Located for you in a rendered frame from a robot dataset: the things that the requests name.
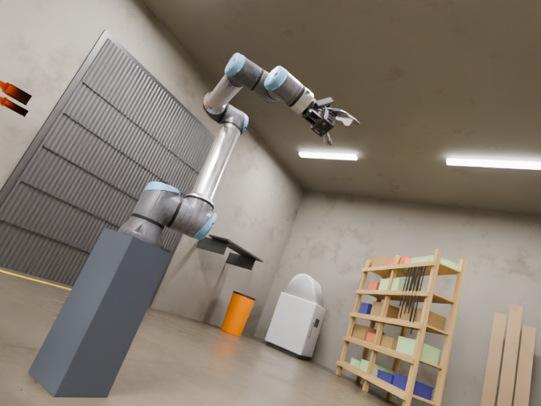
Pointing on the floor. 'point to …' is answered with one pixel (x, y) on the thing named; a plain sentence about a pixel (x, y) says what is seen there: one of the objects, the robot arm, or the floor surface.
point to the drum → (237, 313)
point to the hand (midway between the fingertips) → (345, 134)
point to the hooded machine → (297, 318)
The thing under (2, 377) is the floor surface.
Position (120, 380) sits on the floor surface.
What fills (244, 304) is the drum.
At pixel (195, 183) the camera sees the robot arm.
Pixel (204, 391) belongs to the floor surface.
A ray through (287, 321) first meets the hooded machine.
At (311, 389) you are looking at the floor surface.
